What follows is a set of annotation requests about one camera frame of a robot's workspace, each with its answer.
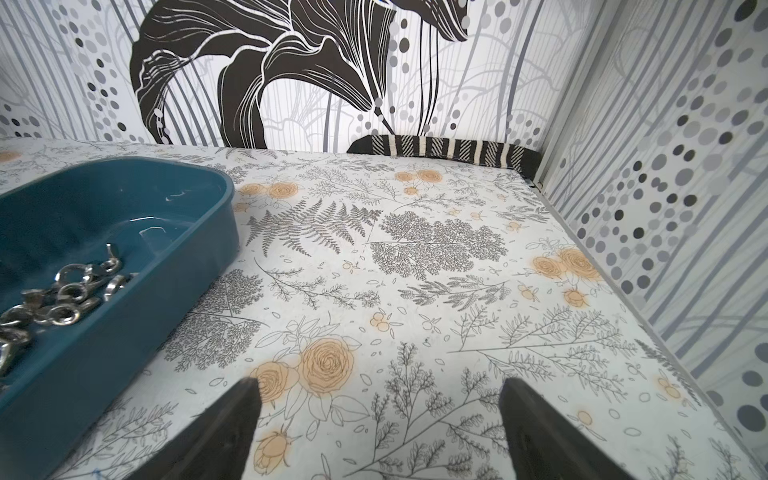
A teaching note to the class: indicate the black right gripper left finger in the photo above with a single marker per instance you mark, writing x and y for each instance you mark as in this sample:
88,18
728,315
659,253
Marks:
216,444

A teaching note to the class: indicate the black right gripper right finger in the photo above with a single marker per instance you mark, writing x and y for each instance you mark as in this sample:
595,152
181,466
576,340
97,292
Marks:
543,444

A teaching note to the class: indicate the teal plastic storage box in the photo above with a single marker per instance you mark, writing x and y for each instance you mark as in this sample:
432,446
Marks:
171,222

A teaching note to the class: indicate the pile of silver wing nuts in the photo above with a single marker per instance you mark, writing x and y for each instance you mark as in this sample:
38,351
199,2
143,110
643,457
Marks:
76,291

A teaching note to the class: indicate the black white striped cloth roll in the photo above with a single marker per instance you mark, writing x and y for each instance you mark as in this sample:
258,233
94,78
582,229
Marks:
491,154

